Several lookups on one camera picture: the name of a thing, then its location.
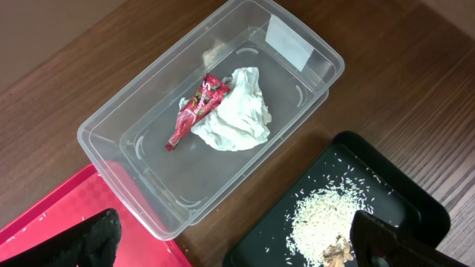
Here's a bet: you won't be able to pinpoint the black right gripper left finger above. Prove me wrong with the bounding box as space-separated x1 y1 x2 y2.
1 208 122 267

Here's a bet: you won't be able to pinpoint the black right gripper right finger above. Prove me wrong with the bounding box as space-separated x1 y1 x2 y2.
350 211 467 267

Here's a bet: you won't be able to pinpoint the red plastic tray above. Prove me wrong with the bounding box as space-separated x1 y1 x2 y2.
1 165 191 267

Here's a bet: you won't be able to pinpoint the white napkin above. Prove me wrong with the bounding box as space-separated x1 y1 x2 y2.
191 67 272 151

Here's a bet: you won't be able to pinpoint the red snack wrapper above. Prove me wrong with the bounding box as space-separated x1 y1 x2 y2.
166 73 231 151

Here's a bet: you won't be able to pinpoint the black waste tray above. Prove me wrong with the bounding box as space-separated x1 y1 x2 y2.
223 131 451 267

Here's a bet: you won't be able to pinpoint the rice and food scraps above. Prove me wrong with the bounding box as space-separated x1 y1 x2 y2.
284 162 394 266

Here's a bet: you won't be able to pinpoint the clear plastic bin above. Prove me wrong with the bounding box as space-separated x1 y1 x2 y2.
77 1 344 240

